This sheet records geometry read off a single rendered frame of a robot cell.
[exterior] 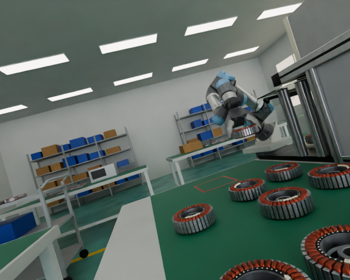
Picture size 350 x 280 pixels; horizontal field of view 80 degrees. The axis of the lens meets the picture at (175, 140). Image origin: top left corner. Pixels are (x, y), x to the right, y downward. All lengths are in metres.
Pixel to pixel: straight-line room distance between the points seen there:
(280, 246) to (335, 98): 0.51
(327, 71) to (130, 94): 7.25
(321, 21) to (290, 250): 0.75
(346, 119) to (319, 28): 0.34
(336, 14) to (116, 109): 7.18
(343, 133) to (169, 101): 7.17
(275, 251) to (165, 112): 7.35
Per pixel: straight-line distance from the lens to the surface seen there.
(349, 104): 0.78
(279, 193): 0.58
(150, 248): 0.57
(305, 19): 0.98
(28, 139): 8.33
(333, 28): 0.91
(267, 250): 0.43
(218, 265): 0.42
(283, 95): 0.95
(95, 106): 7.80
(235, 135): 0.92
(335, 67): 0.78
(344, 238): 0.39
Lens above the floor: 0.97
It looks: 1 degrees up
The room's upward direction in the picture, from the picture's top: 17 degrees counter-clockwise
